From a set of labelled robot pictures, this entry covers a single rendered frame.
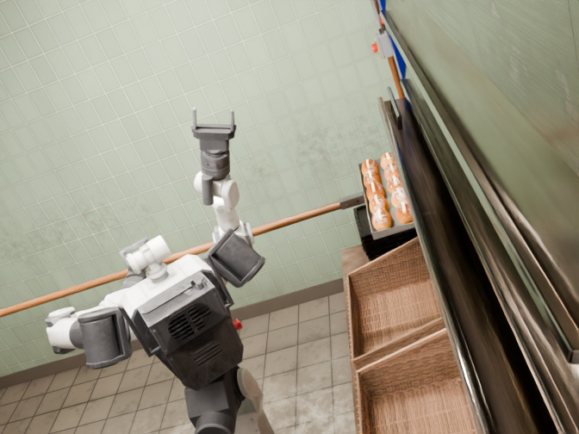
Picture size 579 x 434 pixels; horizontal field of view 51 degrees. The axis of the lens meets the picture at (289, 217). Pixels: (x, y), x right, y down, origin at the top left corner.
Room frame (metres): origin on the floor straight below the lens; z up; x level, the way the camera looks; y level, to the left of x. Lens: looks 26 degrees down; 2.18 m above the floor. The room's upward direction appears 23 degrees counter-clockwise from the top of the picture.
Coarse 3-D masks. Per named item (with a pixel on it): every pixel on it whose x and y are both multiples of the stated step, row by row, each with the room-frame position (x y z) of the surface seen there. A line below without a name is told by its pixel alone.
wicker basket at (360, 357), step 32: (384, 256) 2.17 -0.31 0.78; (416, 256) 2.15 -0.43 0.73; (352, 288) 2.18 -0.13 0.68; (384, 288) 2.18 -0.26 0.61; (416, 288) 2.13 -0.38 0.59; (352, 320) 1.92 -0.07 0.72; (384, 320) 2.01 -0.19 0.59; (416, 320) 1.93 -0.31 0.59; (352, 352) 1.73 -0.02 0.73; (384, 352) 1.67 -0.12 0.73
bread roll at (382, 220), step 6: (378, 210) 1.72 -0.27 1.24; (384, 210) 1.72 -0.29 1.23; (372, 216) 1.73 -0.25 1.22; (378, 216) 1.69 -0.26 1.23; (384, 216) 1.69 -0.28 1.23; (390, 216) 1.70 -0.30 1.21; (372, 222) 1.71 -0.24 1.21; (378, 222) 1.68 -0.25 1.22; (384, 222) 1.67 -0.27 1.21; (390, 222) 1.68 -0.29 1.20; (378, 228) 1.68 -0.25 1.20; (384, 228) 1.67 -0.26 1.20
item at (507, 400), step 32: (416, 128) 1.84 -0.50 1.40; (416, 160) 1.60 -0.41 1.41; (416, 192) 1.41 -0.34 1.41; (448, 192) 1.37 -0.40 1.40; (448, 224) 1.22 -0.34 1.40; (448, 256) 1.09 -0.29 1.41; (448, 288) 0.98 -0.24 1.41; (480, 288) 0.96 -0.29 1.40; (480, 320) 0.87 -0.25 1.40; (480, 352) 0.79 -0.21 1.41; (512, 352) 0.77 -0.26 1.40; (512, 384) 0.71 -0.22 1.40; (512, 416) 0.65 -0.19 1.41; (544, 416) 0.63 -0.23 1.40
